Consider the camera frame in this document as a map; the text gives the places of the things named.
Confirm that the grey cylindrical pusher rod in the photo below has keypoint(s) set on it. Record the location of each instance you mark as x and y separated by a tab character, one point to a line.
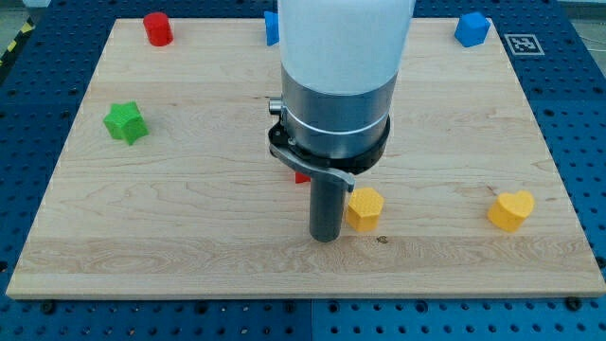
328	192

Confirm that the black clamp with grey lever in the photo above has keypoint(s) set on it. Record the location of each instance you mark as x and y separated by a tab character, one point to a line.
310	164

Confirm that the yellow hexagon block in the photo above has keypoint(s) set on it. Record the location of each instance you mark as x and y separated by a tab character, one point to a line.
365	207

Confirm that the blue block behind arm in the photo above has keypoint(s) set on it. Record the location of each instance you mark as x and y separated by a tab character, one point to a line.
271	21

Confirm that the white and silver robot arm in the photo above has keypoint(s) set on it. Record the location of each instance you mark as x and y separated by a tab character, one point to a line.
339	66

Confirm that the red star block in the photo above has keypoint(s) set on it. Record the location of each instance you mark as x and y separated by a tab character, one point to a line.
300	178

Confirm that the green star block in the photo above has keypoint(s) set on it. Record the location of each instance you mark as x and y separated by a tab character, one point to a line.
125	122

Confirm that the light wooden board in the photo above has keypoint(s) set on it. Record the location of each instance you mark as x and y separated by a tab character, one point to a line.
198	208

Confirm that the yellow heart block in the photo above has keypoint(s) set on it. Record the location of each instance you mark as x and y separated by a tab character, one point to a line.
510	210

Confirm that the blue pentagon block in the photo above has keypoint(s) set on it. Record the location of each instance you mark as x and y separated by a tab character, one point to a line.
472	29

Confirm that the black and white fiducial tag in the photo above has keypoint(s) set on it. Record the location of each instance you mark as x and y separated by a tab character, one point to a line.
522	44

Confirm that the red cylinder block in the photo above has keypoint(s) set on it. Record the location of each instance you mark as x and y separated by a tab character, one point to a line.
158	28

